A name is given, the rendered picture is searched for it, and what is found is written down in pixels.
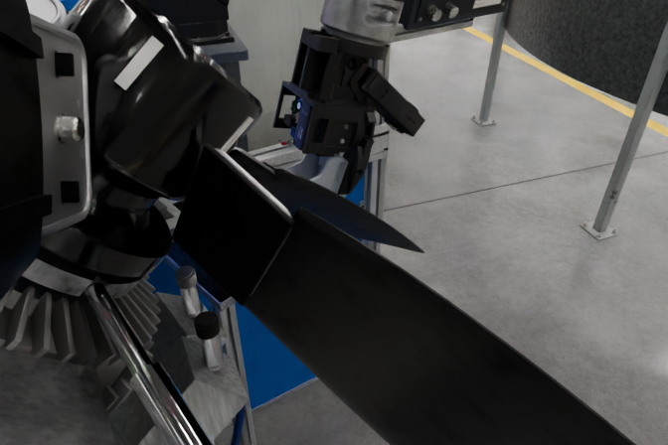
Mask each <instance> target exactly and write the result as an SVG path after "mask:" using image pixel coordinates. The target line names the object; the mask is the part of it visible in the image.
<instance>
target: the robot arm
mask: <svg viewBox="0 0 668 445"><path fill-rule="evenodd" d="M403 1H405V0H325V2H324V6H323V10H322V15H321V19H320V21H321V23H322V24H323V25H324V26H325V27H321V30H320V31H319V30H313V29H308V28H303V30H302V35H301V39H300V44H299V48H298V53H297V57H296V62H295V66H294V71H293V75H292V79H291V81H284V80H283V81H282V86H281V90H280V95H279V99H278V104H277V109H276V113H275V117H274V122H273V126H272V127H273V128H290V130H289V133H290V135H291V136H292V137H293V140H292V144H293V145H294V146H295V147H296V148H297V149H299V150H300V151H302V153H303V154H305V156H304V158H303V160H302V161H300V162H299V163H296V164H294V165H292V166H290V167H288V168H287V169H286V171H289V172H291V173H294V174H296V175H299V176H301V177H303V178H305V179H308V180H310V181H312V182H314V183H316V184H318V185H320V186H322V187H325V188H327V189H329V190H331V191H332V192H334V193H336V194H338V195H340V196H342V197H344V198H346V196H347V195H349V194H351V192H352V191H353V189H354V188H355V187H356V185H357V184H358V182H359V181H360V180H361V178H362V177H363V175H364V173H365V171H366V169H367V166H368V163H369V159H370V153H371V149H372V146H373V144H374V140H373V137H374V131H375V124H376V122H377V120H376V116H375V113H374V112H375V110H376V111H377V112H378V113H379V114H380V115H381V116H383V117H384V118H385V119H384V121H385V122H386V123H387V124H388V125H389V126H390V127H391V128H392V129H393V130H396V131H398V132H399V133H402V134H404V132H405V133H406V134H409V135H410V136H411V137H414V136H415V135H416V133H417V132H418V130H419V129H420V127H421V126H422V125H423V123H424V122H425V119H424V118H423V117H422V116H421V115H420V114H419V111H418V109H417V108H416V107H415V106H414V105H413V104H411V103H410V102H408V101H407V100H406V99H405V98H404V97H403V96H402V95H401V94H400V93H399V92H398V91H397V90H396V89H395V88H394V87H393V86H392V85H391V84H390V83H389V82H388V81H387V80H386V79H385V78H384V77H383V76H382V75H381V74H380V73H379V72H378V71H377V70H375V69H373V68H371V67H369V66H368V65H367V63H368V59H373V60H385V59H386V57H387V53H388V50H389V47H390V46H389V45H388V44H386V43H390V42H391V41H392V40H393V39H394V36H395V33H396V29H397V27H398V24H399V20H400V17H401V14H402V10H403V7H404V3H405V2H403ZM285 95H294V96H295V100H292V104H291V108H290V110H291V111H292V113H291V114H285V115H284V118H282V117H279V114H280V110H281V106H282V101H283V97H284V96H285ZM339 152H340V153H344V154H343V156H341V155H340V153H339Z"/></svg>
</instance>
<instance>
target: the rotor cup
mask: <svg viewBox="0 0 668 445"><path fill-rule="evenodd" d="M60 27H61V28H64V29H66V30H68V31H70V32H73V33H75V34H76V35H77V36H78V37H79V38H80V39H81V41H82V43H83V47H84V50H85V55H86V62H87V86H88V112H89V138H90V163H91V189H92V198H91V205H90V209H89V211H88V214H87V216H86V217H85V219H84V220H82V221H80V222H77V223H75V224H72V225H70V226H68V227H66V228H63V229H61V230H59V231H57V232H55V233H52V234H50V235H48V236H46V237H43V238H41V245H40V248H42V249H44V250H45V251H47V252H48V253H50V254H52V255H54V256H57V257H59V258H61V259H63V260H65V261H68V262H70V263H72V264H75V265H77V266H80V267H83V268H86V269H89V270H92V271H95V272H98V273H102V274H107V275H112V276H119V277H138V276H144V275H147V274H150V273H151V272H153V271H154V270H155V269H156V268H157V267H158V265H159V264H160V263H161V262H162V261H163V260H164V258H165V257H166V256H167V255H168V254H169V253H170V251H171V250H172V247H173V239H172V235H171V232H170V229H169V226H168V224H167V222H166V221H165V219H164V218H163V216H162V215H161V213H160V212H159V210H158V209H157V208H156V206H155V203H156V202H157V201H158V200H159V199H161V198H165V199H168V200H173V201H182V200H184V199H186V196H187V193H188V190H189V188H190V185H191V182H192V179H193V176H194V173H195V170H196V168H197V165H198V162H199V159H200V156H201V153H202V150H203V148H204V145H206V144H208V143H209V144H210V145H211V146H213V147H214V148H218V149H222V148H223V147H224V145H225V144H226V143H227V142H228V141H229V140H230V138H231V137H232V136H233V135H234V134H235V133H236V131H237V130H238V129H239V128H240V127H241V126H242V124H243V123H244V122H245V121H246V120H247V119H248V117H251V118H252V119H253V122H252V123H251V124H250V125H249V126H248V128H247V129H246V130H245V131H244V132H243V133H242V135H241V136H240V137H239V138H238V139H237V140H236V142H235V143H234V144H233V145H232V146H231V147H230V149H229V150H228V151H227V152H226V153H227V154H228V155H229V154H230V152H231V151H232V150H233V149H234V148H235V147H236V146H237V144H238V143H239V142H240V141H241V140H242V139H243V137H244V136H245V135H246V134H247V133H248V132H249V130H250V129H251V128H252V127H253V126H254V124H255V123H256V122H257V121H258V120H259V118H260V116H261V114H262V112H263V110H262V106H261V103H260V101H259V100H258V99H257V98H256V97H254V96H253V95H252V94H251V93H250V92H249V91H248V90H247V89H246V88H244V87H243V86H242V85H241V84H240V83H239V82H238V81H236V80H235V79H234V78H233V77H232V76H231V75H230V74H228V73H227V72H226V71H225V70H224V69H223V68H222V67H220V66H219V65H218V64H217V63H216V62H215V61H214V60H213V59H211V58H210V57H209V56H208V55H207V54H206V53H205V52H203V51H202V50H201V49H200V48H199V47H198V46H197V45H195V44H194V43H193V42H192V41H191V40H190V39H189V38H187V37H186V36H185V35H184V34H183V33H182V32H181V31H179V30H178V29H177V28H176V27H175V26H174V25H173V24H171V23H170V22H169V21H168V20H167V19H166V18H165V17H163V16H162V15H161V14H160V13H159V12H158V11H157V10H155V9H154V8H153V7H152V6H151V5H150V4H149V3H147V2H146V1H145V0H82V1H81V2H80V4H79V5H78V6H77V7H76V8H75V10H74V11H73V12H72V13H71V14H70V16H69V17H68V18H67V19H66V20H65V22H64V23H63V24H62V25H61V26H60ZM152 36H153V37H154V38H155V39H157V40H158V41H159V42H160V43H161V44H162V45H164V46H163V47H162V49H161V50H160V51H159V52H158V53H157V54H156V56H155V57H154V58H153V59H152V60H151V62H150V63H149V64H148V65H147V66H146V68H145V69H144V70H143V71H142V72H141V73H140V75H139V76H138V77H137V78H136V79H135V81H134V82H133V83H132V84H131V85H130V86H129V88H128V89H127V90H125V89H123V88H122V87H121V86H120V85H119V84H117V83H116V82H115V79H116V78H117V77H118V76H119V75H120V73H121V72H122V71H123V70H124V69H125V68H126V66H127V65H128V64H129V63H130V62H131V60H132V59H133V58H134V57H135V56H136V54H137V53H138V52H139V51H140V50H141V49H142V47H143V46H144V45H145V44H146V43H147V41H148V40H149V39H150V38H151V37H152Z"/></svg>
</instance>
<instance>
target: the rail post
mask: <svg viewBox="0 0 668 445"><path fill-rule="evenodd" d="M386 170H387V157H386V158H382V159H379V160H376V161H373V162H370V163H368V179H367V202H366V210H367V211H368V212H370V213H371V214H373V215H375V216H376V217H378V218H379V219H381V220H383V213H384V199H385V185H386ZM365 244H366V245H368V246H370V247H371V248H373V249H374V250H376V251H377V252H379V253H380V254H381V244H380V243H378V242H373V241H369V240H365Z"/></svg>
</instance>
